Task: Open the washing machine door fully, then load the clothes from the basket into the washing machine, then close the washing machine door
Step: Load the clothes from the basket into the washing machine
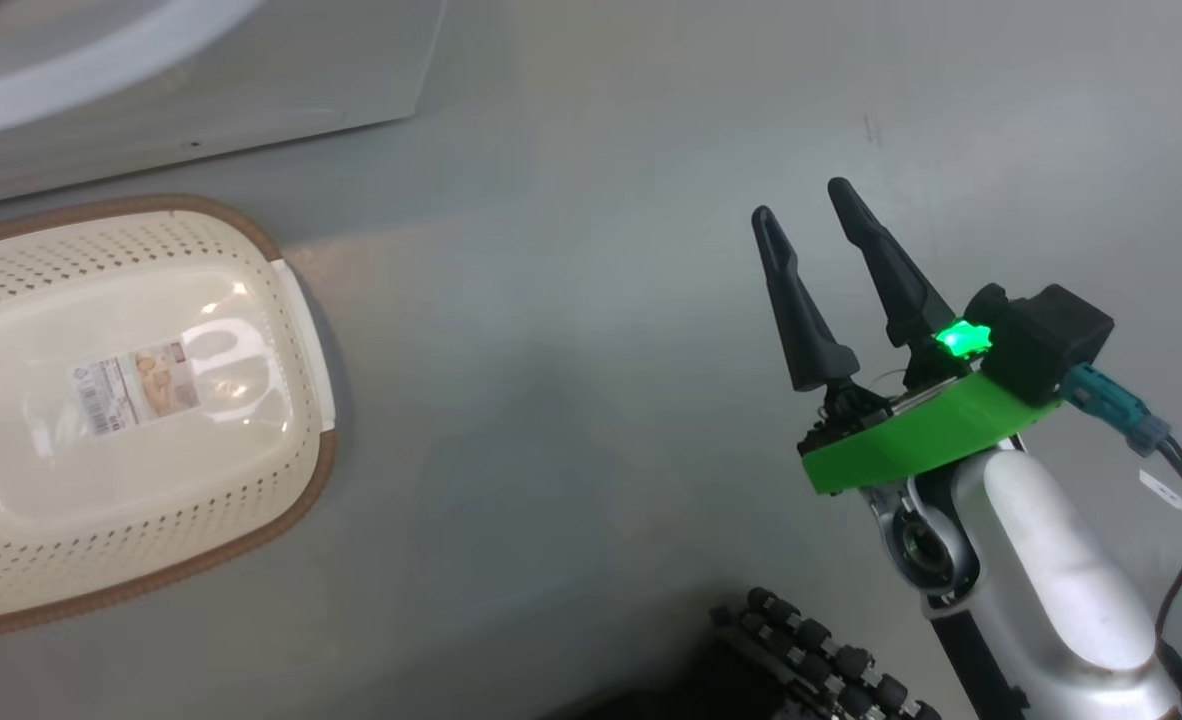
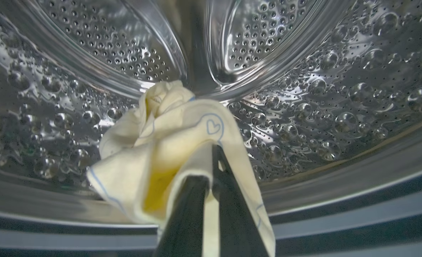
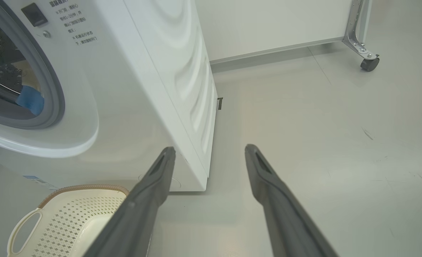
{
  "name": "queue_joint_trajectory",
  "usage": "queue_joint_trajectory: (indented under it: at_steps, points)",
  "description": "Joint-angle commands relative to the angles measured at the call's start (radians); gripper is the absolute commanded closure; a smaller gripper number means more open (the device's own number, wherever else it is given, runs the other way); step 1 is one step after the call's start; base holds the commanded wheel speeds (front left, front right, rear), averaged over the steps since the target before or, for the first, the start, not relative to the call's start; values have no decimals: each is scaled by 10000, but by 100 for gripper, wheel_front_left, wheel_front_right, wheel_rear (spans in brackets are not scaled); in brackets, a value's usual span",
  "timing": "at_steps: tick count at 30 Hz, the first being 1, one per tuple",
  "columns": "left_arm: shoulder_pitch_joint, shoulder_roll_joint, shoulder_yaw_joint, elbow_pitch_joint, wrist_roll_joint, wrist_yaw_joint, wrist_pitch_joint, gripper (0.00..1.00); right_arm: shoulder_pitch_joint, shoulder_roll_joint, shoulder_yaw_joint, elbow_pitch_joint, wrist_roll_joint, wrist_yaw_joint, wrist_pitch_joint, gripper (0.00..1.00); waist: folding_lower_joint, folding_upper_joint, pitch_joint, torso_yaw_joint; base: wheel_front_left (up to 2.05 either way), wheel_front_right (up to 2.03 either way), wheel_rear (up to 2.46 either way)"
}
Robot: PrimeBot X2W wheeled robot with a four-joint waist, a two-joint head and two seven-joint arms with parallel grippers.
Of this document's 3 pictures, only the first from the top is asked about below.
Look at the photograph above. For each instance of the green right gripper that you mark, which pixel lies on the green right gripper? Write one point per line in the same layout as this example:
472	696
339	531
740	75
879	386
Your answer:
911	440

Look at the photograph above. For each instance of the white front-load washing machine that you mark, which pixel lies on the white front-load washing machine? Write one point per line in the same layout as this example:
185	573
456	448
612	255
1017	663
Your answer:
251	70

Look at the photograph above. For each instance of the basket product label sticker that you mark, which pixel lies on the basket product label sticker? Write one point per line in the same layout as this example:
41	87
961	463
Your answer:
136	385

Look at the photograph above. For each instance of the cream perforated laundry basket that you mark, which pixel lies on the cream perforated laundry basket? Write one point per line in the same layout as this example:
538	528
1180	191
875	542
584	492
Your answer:
51	540

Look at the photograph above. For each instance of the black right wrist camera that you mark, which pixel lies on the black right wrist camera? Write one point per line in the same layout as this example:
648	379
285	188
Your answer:
1046	340

